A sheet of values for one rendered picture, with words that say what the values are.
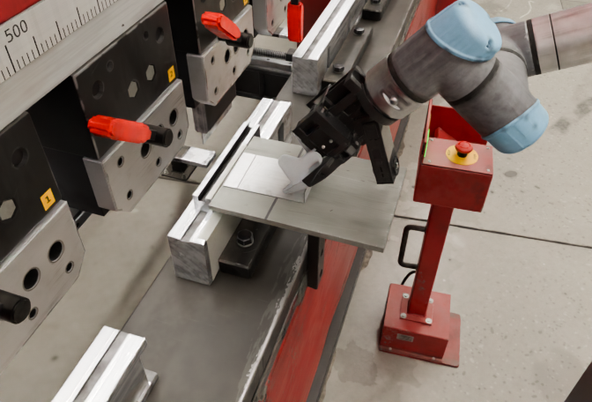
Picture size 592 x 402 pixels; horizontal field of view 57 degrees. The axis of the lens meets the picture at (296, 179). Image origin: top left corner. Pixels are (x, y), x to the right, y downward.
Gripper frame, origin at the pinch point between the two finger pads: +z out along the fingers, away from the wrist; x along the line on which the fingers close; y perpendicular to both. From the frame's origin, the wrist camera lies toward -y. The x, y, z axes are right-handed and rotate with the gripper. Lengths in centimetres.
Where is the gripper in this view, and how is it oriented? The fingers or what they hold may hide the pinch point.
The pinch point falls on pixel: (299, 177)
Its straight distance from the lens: 83.6
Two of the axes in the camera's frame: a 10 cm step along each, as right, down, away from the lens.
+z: -6.1, 4.5, 6.5
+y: -7.3, -6.3, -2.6
